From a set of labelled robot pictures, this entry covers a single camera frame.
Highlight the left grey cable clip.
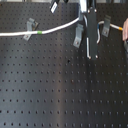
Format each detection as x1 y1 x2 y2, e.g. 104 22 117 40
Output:
23 18 38 41

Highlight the person's hand at right edge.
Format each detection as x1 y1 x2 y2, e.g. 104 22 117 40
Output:
122 18 128 41

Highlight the black perforated pegboard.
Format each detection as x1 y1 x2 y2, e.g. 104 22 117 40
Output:
0 2 128 128

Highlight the grey cable clip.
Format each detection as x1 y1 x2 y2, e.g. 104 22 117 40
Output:
73 24 83 48
102 15 111 37
23 18 38 41

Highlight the middle grey cable clip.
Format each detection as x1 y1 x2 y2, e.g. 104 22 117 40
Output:
73 24 83 48

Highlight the white cable with green band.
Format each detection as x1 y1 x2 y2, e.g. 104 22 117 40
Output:
0 17 124 45

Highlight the white tag at top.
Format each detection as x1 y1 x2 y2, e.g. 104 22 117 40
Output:
50 0 60 13

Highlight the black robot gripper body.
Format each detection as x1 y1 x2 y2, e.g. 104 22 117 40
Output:
80 0 97 38

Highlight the right grey cable clip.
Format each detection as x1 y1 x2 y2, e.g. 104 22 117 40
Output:
102 15 111 37

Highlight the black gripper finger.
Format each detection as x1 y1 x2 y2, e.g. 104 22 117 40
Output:
87 38 98 60

